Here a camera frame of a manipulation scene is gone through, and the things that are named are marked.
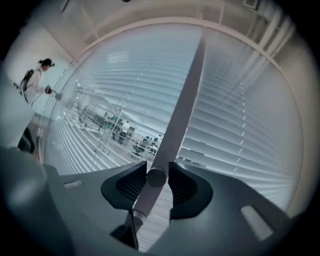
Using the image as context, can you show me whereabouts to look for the black office chair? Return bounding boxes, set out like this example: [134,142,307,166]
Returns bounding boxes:
[131,139,149,159]

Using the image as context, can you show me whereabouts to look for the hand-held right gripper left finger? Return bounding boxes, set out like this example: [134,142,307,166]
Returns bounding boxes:
[49,161,148,256]

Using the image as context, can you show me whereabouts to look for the grey metal window post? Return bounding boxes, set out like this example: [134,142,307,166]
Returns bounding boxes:
[133,26,207,216]

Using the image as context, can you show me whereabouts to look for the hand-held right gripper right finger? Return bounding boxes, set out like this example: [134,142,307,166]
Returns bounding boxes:
[147,161,292,256]

